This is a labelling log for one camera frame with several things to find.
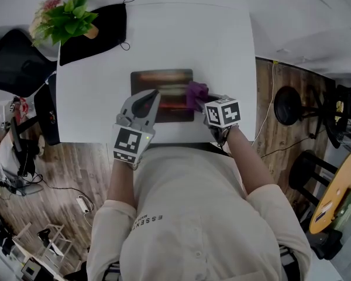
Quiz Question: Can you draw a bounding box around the dark smartphone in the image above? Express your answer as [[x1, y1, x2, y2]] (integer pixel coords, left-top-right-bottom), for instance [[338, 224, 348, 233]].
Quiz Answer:
[[314, 202, 334, 224]]

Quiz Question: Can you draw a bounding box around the white power strip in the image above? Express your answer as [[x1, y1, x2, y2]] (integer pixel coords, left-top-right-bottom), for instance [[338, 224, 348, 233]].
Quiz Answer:
[[75, 197, 90, 215]]

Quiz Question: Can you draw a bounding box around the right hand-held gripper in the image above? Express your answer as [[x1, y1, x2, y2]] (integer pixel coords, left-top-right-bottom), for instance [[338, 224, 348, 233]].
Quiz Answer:
[[192, 93, 241, 127]]

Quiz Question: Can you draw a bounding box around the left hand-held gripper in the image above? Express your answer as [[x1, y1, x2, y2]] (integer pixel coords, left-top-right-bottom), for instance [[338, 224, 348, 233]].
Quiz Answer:
[[111, 89, 161, 171]]

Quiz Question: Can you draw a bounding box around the black floor fan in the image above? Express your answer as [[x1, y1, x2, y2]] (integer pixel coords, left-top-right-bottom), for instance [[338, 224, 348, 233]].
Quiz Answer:
[[274, 82, 351, 160]]

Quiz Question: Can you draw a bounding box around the green plant in pink vase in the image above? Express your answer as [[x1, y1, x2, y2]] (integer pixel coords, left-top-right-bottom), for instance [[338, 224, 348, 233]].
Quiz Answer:
[[29, 0, 99, 48]]

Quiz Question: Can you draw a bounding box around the white cable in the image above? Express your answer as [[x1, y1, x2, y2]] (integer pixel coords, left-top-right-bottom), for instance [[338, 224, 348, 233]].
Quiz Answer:
[[253, 61, 278, 146]]

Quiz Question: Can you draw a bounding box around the purple cloth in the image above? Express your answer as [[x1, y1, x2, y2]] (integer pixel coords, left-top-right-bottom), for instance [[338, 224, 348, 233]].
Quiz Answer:
[[185, 80, 210, 111]]

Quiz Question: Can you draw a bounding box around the black mesh office chair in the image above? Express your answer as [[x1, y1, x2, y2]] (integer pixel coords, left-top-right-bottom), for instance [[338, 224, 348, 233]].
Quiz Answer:
[[0, 28, 61, 161]]

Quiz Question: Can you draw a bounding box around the black cable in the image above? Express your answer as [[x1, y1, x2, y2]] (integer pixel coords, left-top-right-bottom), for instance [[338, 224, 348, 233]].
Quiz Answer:
[[260, 130, 325, 159], [20, 173, 94, 213]]

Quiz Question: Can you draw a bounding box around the person's left forearm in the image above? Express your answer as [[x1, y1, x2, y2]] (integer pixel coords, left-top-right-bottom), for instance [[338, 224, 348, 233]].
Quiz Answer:
[[106, 159, 137, 209]]

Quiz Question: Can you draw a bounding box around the round wooden table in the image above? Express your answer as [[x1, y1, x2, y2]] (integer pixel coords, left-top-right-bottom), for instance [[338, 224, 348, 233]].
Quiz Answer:
[[288, 150, 351, 235]]

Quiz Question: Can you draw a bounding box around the green bag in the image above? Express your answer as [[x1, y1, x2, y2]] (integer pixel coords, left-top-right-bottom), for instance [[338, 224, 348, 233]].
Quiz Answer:
[[335, 189, 351, 219]]

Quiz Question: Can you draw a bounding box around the wooden stool frame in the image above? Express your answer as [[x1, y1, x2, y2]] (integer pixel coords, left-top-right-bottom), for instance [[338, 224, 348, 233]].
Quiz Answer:
[[13, 222, 74, 263]]

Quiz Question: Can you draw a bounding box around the clear box with red handles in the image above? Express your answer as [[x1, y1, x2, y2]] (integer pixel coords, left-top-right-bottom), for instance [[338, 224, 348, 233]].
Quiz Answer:
[[13, 97, 30, 114]]

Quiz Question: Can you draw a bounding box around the person's right forearm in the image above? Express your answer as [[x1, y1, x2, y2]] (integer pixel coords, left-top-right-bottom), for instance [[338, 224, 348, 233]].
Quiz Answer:
[[226, 126, 276, 194]]

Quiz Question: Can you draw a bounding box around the person's cream shirt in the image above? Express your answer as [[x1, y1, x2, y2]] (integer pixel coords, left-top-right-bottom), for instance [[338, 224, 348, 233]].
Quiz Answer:
[[86, 145, 312, 281]]

